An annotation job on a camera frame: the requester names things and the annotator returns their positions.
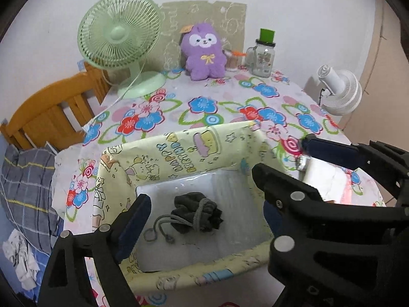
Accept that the grey plaid blanket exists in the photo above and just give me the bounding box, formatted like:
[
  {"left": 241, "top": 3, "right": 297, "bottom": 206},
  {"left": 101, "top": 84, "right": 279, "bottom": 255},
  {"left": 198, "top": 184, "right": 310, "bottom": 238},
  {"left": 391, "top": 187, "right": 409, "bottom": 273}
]
[{"left": 0, "top": 144, "right": 64, "bottom": 253}]

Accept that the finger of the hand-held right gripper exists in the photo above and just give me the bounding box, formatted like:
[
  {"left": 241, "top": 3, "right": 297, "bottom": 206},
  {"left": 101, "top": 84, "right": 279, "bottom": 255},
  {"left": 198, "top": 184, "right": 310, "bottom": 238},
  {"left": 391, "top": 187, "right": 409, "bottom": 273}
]
[{"left": 300, "top": 134, "right": 409, "bottom": 207}]

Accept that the white desk fan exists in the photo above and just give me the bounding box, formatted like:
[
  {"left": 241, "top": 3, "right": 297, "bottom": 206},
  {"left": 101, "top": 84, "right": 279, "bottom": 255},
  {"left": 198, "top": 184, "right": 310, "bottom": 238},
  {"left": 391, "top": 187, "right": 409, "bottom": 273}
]
[{"left": 316, "top": 65, "right": 362, "bottom": 116}]

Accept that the yellow printed storage box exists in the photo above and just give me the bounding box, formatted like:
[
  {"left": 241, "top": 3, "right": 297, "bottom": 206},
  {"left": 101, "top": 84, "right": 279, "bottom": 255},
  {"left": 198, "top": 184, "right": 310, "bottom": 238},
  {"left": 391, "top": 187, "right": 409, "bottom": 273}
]
[{"left": 93, "top": 120, "right": 302, "bottom": 295}]

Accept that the white plastic bag roll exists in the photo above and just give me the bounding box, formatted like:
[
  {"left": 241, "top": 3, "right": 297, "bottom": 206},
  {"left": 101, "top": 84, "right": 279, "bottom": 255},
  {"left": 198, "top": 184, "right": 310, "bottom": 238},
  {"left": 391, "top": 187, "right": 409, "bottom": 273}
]
[{"left": 297, "top": 155, "right": 349, "bottom": 203}]

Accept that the white fan cable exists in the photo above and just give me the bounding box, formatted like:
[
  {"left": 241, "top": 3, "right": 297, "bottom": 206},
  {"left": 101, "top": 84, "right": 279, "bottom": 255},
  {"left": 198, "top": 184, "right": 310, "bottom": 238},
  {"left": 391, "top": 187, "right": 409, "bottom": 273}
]
[{"left": 84, "top": 61, "right": 144, "bottom": 133}]

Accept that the beige printed cardboard sheet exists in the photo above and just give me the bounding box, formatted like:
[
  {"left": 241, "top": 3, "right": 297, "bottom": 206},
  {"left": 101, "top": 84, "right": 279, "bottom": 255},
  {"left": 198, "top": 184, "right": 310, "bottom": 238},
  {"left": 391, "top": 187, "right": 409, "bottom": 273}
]
[{"left": 159, "top": 1, "right": 247, "bottom": 71}]

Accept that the grey drawstring pouch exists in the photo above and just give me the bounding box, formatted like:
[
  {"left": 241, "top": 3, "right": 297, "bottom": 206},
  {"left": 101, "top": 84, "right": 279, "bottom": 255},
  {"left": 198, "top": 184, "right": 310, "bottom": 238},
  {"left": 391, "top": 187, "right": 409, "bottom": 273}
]
[{"left": 143, "top": 192, "right": 224, "bottom": 244}]

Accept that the floral tablecloth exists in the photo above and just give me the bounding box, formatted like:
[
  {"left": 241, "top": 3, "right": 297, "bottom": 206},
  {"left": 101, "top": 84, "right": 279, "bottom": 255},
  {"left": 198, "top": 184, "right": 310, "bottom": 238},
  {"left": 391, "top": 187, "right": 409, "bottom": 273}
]
[{"left": 53, "top": 64, "right": 387, "bottom": 307}]

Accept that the white crumpled cloth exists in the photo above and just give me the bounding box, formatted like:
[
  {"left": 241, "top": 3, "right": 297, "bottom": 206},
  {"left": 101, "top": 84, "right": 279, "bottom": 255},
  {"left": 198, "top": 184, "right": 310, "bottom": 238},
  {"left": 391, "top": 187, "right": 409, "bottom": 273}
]
[{"left": 3, "top": 228, "right": 40, "bottom": 290}]

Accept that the cotton swab container orange lid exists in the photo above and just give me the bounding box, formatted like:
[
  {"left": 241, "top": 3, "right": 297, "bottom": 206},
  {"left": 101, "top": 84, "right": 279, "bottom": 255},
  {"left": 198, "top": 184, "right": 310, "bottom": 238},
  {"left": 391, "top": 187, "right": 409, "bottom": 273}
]
[{"left": 224, "top": 47, "right": 246, "bottom": 72}]

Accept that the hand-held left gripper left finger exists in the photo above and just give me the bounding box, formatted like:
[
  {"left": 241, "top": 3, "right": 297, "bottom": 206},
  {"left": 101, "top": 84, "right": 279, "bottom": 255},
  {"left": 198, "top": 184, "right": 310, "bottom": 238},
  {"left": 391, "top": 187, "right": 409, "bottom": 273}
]
[{"left": 38, "top": 194, "right": 152, "bottom": 307}]

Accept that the green desk fan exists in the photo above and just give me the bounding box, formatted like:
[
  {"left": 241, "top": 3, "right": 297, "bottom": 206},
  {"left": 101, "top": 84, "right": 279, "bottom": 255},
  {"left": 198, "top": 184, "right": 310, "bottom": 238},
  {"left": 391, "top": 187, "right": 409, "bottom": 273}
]
[{"left": 77, "top": 0, "right": 167, "bottom": 100}]

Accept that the wooden chair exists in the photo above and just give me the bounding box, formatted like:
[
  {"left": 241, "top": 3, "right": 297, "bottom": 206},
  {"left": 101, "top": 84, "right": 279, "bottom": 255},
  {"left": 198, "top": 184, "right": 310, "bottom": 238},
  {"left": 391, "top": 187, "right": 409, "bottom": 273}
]
[{"left": 0, "top": 61, "right": 112, "bottom": 151}]

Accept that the glass mug jar green lid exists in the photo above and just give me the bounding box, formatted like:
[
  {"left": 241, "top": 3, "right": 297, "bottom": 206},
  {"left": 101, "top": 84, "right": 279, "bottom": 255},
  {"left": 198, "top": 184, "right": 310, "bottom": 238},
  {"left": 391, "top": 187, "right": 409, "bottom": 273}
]
[{"left": 245, "top": 29, "right": 277, "bottom": 77}]

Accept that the purple plush toy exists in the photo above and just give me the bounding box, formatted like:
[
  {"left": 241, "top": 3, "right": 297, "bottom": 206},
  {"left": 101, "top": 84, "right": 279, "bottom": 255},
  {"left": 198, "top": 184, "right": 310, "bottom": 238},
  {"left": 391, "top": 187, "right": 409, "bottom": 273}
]
[{"left": 180, "top": 22, "right": 228, "bottom": 81}]

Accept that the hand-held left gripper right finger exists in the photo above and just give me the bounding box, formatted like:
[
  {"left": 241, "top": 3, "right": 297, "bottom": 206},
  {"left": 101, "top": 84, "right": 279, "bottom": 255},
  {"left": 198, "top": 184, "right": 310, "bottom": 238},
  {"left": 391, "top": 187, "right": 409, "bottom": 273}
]
[{"left": 252, "top": 163, "right": 409, "bottom": 307}]

